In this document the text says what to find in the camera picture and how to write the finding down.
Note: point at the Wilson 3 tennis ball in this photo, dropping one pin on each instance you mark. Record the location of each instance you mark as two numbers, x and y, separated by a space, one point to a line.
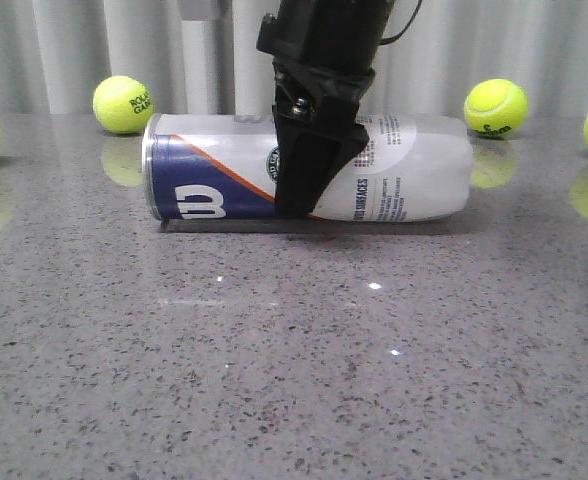
495 107

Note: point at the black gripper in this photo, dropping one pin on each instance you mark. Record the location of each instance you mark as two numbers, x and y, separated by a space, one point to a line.
322 68

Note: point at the Roland Garros tennis ball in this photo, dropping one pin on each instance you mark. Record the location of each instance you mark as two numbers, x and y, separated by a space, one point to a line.
122 105

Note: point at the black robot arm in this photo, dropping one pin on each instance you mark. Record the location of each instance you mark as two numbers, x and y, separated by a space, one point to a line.
322 59

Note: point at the white blue tennis ball can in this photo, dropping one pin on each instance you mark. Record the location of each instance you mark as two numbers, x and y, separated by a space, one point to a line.
212 167

